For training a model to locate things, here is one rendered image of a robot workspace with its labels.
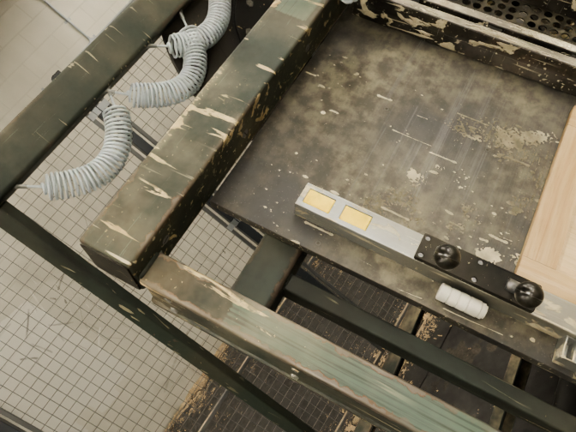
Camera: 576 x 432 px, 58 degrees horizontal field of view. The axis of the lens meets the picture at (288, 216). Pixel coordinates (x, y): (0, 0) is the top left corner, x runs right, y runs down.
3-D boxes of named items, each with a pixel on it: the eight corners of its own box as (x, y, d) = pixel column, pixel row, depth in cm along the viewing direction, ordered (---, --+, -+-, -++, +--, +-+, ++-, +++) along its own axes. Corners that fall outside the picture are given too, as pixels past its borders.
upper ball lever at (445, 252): (447, 269, 86) (455, 275, 72) (426, 259, 86) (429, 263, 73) (458, 249, 85) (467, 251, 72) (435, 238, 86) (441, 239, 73)
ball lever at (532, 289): (519, 303, 83) (539, 315, 70) (495, 291, 84) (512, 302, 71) (529, 281, 83) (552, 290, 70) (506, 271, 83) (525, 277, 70)
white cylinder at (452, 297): (433, 301, 86) (479, 323, 84) (438, 295, 83) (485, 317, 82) (439, 286, 87) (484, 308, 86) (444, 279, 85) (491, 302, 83)
